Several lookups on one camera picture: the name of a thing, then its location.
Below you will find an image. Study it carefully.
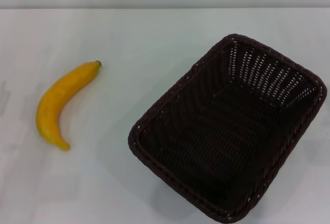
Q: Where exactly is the dark woven rectangular basket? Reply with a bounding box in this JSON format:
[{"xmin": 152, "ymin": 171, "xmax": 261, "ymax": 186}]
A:
[{"xmin": 127, "ymin": 33, "xmax": 327, "ymax": 224}]

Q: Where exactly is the yellow banana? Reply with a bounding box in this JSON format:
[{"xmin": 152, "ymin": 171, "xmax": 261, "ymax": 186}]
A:
[{"xmin": 35, "ymin": 60, "xmax": 102, "ymax": 152}]

